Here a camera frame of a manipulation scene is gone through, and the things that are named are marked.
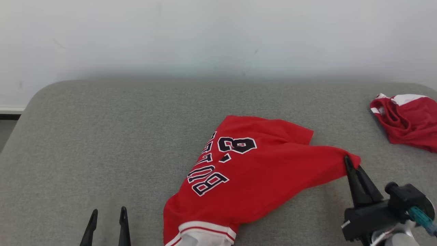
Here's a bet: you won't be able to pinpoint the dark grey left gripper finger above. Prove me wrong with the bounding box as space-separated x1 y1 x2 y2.
118 206 131 246
80 209 98 246

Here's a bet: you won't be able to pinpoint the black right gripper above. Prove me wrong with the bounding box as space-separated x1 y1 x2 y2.
341 155 408 244

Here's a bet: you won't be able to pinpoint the red shorts with white stripe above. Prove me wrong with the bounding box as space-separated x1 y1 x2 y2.
370 93 437 153

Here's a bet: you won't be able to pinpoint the red jersey with black lettering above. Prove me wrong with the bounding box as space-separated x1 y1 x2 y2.
163 115 361 246

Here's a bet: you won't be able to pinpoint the teal cable connector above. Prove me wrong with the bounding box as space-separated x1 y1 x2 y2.
408 206 437 237

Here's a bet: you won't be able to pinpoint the white wall baseboard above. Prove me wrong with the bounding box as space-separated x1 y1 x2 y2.
0 106 26 120

